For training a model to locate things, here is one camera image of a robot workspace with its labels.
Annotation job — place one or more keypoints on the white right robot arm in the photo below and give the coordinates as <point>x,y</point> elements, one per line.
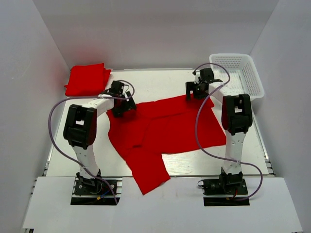
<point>236,119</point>

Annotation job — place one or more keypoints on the folded red t shirt stack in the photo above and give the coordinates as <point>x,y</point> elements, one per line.
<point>88,80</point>

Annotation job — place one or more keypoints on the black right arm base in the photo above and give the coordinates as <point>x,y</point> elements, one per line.
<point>215,196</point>

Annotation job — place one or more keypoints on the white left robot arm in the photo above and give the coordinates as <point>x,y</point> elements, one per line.
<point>81,126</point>

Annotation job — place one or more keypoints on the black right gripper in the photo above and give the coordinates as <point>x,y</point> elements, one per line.
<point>191,86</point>

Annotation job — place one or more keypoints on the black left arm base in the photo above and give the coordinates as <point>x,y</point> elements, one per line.
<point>96,193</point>

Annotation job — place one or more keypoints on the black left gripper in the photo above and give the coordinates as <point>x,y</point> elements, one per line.
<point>129,105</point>

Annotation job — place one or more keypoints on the white plastic basket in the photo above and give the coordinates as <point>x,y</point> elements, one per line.
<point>244,77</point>

